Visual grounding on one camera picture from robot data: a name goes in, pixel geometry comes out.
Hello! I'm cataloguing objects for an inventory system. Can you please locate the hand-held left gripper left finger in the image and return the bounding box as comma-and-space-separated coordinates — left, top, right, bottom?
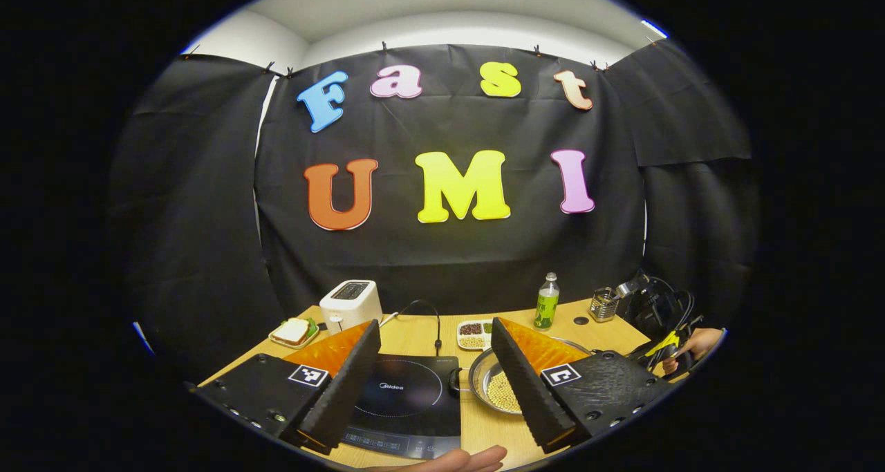
190, 319, 382, 455

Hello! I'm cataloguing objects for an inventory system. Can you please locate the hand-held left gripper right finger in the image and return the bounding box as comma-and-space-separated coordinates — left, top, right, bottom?
489, 317, 675, 454

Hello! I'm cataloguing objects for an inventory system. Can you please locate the pile of yellow soybeans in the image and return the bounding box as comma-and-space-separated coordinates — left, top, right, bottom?
486, 370, 523, 413

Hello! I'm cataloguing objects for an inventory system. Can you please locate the stainless steel pot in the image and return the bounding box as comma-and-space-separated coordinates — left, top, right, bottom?
448, 337, 594, 415

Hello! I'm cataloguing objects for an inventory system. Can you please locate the black induction cooktop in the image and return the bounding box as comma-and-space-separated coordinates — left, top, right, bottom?
342, 353, 462, 460

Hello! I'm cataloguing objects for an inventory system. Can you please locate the metal mesh utensil holder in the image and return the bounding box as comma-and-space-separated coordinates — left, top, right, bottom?
590, 287, 620, 323

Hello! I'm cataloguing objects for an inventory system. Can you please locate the white divided bean dish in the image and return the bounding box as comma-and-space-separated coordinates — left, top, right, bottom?
456, 319, 495, 350

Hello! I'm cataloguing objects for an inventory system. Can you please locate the white bread sandwich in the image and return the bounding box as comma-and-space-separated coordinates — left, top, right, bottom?
275, 318, 315, 345

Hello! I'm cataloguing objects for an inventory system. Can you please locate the green label bottle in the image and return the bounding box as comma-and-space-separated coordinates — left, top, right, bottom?
533, 272, 561, 330

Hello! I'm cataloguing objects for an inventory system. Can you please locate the white toaster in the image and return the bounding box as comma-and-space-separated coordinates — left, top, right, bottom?
319, 279, 383, 334

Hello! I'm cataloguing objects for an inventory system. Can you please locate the white sandwich plate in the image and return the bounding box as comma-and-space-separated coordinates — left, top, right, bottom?
268, 318, 320, 350

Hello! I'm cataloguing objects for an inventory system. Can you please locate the black backdrop cloth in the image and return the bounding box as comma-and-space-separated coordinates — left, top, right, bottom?
107, 37, 761, 383

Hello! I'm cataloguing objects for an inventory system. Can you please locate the black power cable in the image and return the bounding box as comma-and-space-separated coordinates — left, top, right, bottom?
379, 299, 443, 357

